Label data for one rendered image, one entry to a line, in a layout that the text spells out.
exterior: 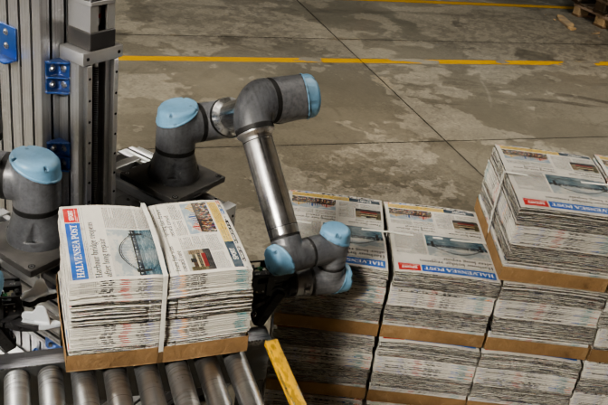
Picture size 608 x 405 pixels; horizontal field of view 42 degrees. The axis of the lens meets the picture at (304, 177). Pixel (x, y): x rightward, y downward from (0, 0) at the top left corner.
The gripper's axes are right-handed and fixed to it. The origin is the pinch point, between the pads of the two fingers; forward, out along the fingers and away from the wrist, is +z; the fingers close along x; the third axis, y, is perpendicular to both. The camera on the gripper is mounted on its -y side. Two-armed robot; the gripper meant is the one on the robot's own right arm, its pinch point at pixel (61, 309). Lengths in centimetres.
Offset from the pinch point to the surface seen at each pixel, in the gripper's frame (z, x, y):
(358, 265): 74, 4, 3
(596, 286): 133, -17, 5
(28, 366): -7.5, -17.8, -0.3
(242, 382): 34.8, -29.9, -0.6
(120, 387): 10.0, -27.1, -0.4
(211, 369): 29.1, -24.9, -0.3
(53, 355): -2.4, -15.4, -0.2
